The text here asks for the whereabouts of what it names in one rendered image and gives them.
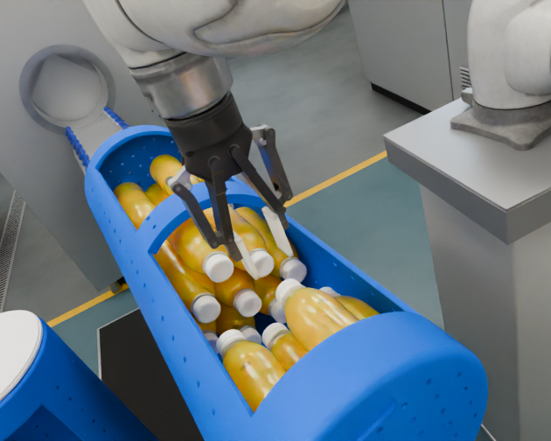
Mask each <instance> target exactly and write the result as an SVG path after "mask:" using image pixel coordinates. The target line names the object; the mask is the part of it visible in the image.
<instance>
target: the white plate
mask: <svg viewBox="0 0 551 441"><path fill-rule="evenodd" d="M42 336H43V327H42V324H41V322H40V320H39V318H38V317H37V316H36V315H35V314H33V313H32V312H29V311H7V312H3V313H0V402H1V401H2V400H3V399H4V398H5V397H6V396H7V395H8V394H9V393H10V392H11V391H12V390H13V388H14V387H15V386H16V385H17V384H18V383H19V381H20V380H21V379H22V378H23V376H24V374H25V373H26V372H27V370H28V369H29V367H30V366H31V364H32V363H33V361H34V359H35V357H36V355H37V353H38V350H39V347H40V344H41V340H42Z"/></svg>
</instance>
